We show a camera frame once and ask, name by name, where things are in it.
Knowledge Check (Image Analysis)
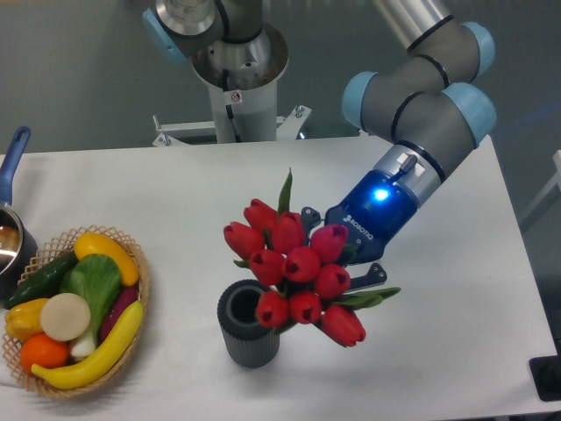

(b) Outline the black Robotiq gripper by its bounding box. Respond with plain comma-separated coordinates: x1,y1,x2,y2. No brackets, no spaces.
301,170,416,294

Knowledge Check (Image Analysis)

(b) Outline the red tulip bouquet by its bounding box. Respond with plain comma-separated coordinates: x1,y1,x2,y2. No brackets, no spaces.
223,175,400,347

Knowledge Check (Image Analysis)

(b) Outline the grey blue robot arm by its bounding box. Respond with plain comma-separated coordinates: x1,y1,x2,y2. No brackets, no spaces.
142,1,496,292

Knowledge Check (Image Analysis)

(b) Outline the dark grey ribbed vase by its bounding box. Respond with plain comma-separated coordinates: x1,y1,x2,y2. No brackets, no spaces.
217,279,280,368

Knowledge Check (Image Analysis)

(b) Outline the purple sweet potato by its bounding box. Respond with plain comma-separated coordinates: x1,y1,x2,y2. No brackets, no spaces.
98,286,138,343

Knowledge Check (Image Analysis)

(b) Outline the black device at edge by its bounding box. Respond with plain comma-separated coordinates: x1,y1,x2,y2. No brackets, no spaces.
529,355,560,402

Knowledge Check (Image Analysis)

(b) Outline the green bok choy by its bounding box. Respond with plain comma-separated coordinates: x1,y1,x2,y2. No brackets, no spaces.
60,254,121,361

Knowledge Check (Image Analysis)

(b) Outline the yellow squash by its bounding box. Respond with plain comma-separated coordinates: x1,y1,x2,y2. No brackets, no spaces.
74,232,139,287

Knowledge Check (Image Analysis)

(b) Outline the woven wicker basket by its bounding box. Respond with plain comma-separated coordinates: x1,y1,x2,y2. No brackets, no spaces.
3,225,150,398

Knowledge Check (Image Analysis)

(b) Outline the beige round disc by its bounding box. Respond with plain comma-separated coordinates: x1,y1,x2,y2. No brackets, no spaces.
39,293,91,342

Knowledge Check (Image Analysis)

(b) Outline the yellow banana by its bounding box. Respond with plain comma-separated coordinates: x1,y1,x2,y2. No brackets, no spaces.
32,301,145,390

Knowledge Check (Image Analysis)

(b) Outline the green cucumber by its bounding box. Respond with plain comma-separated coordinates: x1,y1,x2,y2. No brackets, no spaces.
4,251,78,310

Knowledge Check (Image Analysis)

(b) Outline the orange fruit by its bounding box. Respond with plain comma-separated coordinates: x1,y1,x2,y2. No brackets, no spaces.
20,333,69,374

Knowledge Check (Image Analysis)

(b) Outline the yellow bell pepper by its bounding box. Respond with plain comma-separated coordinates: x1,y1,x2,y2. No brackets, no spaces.
4,298,48,342

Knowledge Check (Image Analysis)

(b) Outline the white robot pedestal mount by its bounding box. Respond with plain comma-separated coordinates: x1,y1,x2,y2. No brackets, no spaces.
153,24,311,146

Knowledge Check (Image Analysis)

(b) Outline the white frame at right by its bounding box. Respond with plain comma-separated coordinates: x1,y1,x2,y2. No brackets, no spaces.
519,150,560,232

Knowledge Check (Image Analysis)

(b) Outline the blue handled saucepan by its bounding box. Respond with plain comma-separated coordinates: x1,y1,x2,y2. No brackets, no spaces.
1,126,38,300

